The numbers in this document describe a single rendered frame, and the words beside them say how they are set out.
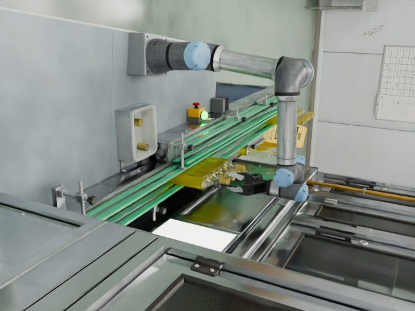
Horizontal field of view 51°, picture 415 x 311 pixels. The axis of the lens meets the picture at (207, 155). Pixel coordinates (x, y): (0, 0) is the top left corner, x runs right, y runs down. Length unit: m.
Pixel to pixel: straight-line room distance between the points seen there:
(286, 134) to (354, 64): 6.10
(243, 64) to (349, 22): 5.93
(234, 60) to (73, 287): 1.24
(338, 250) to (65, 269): 1.16
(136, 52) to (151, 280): 1.18
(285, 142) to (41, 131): 0.88
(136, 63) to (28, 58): 0.52
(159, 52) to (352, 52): 6.08
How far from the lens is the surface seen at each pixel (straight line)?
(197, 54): 1.80
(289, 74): 1.67
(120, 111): 1.86
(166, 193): 1.93
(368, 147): 7.96
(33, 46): 1.57
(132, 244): 1.03
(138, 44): 1.90
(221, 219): 1.91
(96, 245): 1.04
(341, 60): 7.77
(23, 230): 1.19
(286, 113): 1.67
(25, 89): 1.55
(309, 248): 1.83
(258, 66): 1.83
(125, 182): 1.83
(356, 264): 1.78
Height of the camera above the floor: 1.93
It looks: 26 degrees down
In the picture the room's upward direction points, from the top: 99 degrees clockwise
